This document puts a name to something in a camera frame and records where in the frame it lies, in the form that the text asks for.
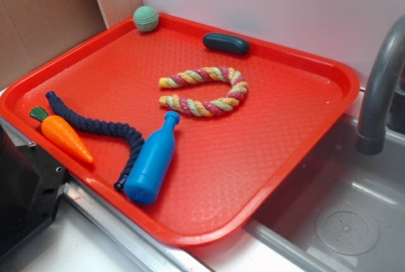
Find grey plastic sink basin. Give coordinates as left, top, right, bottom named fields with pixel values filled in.
left=245, top=99, right=404, bottom=271

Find blue plastic toy bottle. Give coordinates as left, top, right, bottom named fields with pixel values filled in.
left=123, top=111, right=180, bottom=205

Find green textured ball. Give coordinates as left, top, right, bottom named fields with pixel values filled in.
left=133, top=6, right=159, bottom=32

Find brown cardboard panel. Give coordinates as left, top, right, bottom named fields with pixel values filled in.
left=1, top=0, right=106, bottom=89

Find orange toy carrot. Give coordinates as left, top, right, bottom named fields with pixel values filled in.
left=29, top=106, right=94, bottom=164

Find grey toy faucet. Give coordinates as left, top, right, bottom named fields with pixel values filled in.
left=355, top=16, right=404, bottom=155

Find dark blue twisted rope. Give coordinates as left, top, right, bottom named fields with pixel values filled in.
left=45, top=90, right=146, bottom=192

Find dark teal oblong toy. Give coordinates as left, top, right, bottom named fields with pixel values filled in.
left=202, top=33, right=250, bottom=56

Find multicolored twisted rope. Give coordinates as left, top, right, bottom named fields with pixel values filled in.
left=158, top=66, right=249, bottom=118

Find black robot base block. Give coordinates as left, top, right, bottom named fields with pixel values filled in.
left=1, top=128, right=66, bottom=259

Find red plastic tray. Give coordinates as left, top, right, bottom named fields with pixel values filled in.
left=1, top=14, right=359, bottom=247

